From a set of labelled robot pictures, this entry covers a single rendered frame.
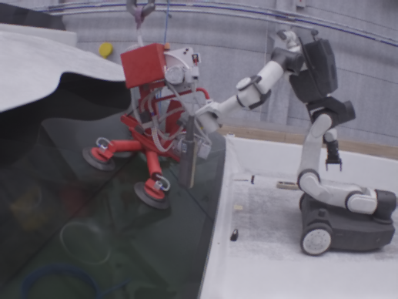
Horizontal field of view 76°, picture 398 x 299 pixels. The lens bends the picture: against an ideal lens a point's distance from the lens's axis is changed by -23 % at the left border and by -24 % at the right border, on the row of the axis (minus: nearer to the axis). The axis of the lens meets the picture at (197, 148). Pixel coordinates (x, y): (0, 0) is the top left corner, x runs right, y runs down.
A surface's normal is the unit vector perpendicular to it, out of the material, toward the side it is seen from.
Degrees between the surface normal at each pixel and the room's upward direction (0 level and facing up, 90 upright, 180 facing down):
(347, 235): 90
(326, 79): 101
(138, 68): 90
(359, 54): 90
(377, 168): 90
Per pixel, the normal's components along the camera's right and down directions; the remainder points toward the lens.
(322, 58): -0.62, 0.34
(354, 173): -0.32, 0.22
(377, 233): 0.07, 0.28
